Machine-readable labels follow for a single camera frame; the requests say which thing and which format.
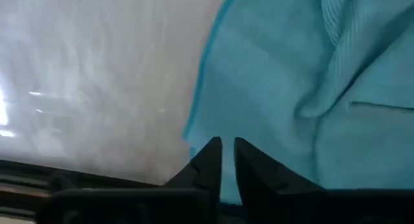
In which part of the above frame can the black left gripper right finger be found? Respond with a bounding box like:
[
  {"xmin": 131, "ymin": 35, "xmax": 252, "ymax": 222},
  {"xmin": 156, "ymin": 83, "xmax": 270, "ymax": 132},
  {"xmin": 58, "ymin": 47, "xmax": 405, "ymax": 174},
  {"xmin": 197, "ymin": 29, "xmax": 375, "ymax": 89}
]
[{"xmin": 234, "ymin": 137, "xmax": 326, "ymax": 224}]

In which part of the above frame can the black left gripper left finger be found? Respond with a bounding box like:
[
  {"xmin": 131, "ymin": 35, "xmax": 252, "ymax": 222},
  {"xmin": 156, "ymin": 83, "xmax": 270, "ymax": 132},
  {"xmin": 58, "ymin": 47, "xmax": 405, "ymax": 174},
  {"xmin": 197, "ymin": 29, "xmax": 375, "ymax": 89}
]
[{"xmin": 164, "ymin": 137, "xmax": 223, "ymax": 224}]

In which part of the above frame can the light blue microfiber towel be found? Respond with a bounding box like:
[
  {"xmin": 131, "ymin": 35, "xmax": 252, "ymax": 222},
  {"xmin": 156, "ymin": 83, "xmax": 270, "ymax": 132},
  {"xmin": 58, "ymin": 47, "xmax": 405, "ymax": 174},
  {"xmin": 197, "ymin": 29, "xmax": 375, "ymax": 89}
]
[{"xmin": 182, "ymin": 0, "xmax": 414, "ymax": 205}]

